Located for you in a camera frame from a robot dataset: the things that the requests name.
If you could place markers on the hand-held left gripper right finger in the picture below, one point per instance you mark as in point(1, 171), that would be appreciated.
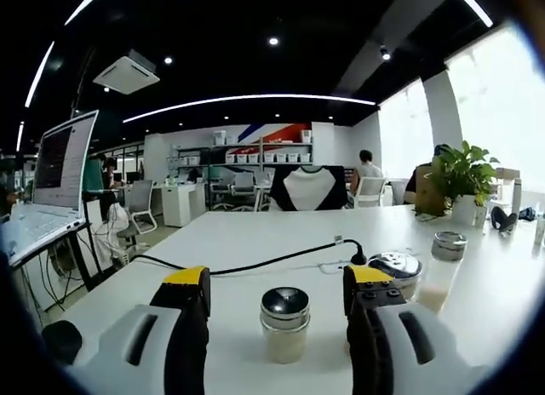
point(383, 348)

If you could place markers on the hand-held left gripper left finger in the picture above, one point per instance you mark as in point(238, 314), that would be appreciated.
point(179, 348)

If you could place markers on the tall seasoning bottle brown granules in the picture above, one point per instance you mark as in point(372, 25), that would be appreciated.
point(400, 265)

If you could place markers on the small seasoning bottle white powder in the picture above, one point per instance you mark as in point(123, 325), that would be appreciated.
point(285, 344)

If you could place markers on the tall seasoning bottle cream powder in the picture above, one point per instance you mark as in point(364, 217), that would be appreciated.
point(449, 246)

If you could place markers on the white table socket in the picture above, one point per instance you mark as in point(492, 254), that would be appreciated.
point(334, 268)

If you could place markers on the grey mesh office chair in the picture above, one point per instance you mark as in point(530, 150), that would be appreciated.
point(142, 207)
point(370, 192)

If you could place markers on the brown paper bag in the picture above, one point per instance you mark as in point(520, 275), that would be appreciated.
point(428, 195)

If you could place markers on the black headphones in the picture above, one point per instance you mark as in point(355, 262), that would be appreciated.
point(498, 218)

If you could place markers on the green plant in white pot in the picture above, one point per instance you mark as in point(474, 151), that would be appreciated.
point(460, 173)

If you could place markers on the teal partition panel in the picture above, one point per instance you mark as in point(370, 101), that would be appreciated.
point(91, 173)

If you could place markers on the flat cardboard box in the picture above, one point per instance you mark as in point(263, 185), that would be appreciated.
point(507, 173)

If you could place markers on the shelf with white bins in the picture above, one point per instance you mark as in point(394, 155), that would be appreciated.
point(277, 156)

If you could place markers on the white laptop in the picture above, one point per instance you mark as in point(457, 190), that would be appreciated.
point(64, 165)

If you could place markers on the curved ceiling light strip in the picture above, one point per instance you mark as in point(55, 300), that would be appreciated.
point(472, 5)
point(277, 95)
point(38, 71)

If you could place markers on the ceiling air conditioner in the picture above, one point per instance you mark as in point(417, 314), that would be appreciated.
point(127, 73)

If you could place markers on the black track spotlight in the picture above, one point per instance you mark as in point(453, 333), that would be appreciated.
point(384, 52)

